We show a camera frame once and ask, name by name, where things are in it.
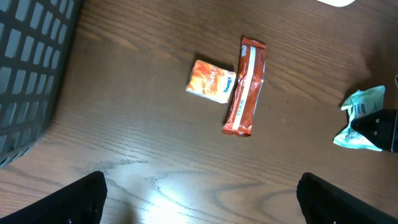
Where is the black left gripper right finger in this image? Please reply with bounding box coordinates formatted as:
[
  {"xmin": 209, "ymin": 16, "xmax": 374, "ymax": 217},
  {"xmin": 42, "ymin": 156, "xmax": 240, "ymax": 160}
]
[{"xmin": 297, "ymin": 172, "xmax": 397, "ymax": 224}]

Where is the orange-brown snack bar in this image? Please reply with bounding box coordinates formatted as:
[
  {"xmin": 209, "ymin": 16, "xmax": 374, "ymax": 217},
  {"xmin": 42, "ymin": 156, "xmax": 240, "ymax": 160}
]
[{"xmin": 222, "ymin": 37, "xmax": 267, "ymax": 137}]

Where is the grey plastic mesh basket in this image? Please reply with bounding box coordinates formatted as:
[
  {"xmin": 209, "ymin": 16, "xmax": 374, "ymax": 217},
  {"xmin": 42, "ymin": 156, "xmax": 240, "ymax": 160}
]
[{"xmin": 1, "ymin": 0, "xmax": 83, "ymax": 167}]

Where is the orange tissue pack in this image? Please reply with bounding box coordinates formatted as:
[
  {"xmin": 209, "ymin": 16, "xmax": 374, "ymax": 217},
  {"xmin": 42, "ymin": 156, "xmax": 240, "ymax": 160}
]
[{"xmin": 186, "ymin": 60, "xmax": 236, "ymax": 104}]

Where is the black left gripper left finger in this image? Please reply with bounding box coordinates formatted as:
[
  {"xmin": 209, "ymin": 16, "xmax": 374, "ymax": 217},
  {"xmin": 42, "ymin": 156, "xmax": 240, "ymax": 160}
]
[{"xmin": 1, "ymin": 171, "xmax": 108, "ymax": 224}]

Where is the white barcode scanner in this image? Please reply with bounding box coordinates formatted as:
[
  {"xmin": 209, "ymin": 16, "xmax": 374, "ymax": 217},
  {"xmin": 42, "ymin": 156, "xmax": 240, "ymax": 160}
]
[{"xmin": 317, "ymin": 0, "xmax": 355, "ymax": 7}]

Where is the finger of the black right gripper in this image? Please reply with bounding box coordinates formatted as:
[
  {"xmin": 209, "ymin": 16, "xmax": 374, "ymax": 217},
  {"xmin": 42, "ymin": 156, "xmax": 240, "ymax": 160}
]
[{"xmin": 351, "ymin": 109, "xmax": 397, "ymax": 153}]

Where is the teal snack packet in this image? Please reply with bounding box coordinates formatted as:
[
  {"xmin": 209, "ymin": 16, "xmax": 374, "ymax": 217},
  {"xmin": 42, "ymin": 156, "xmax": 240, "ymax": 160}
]
[{"xmin": 333, "ymin": 85, "xmax": 386, "ymax": 152}]

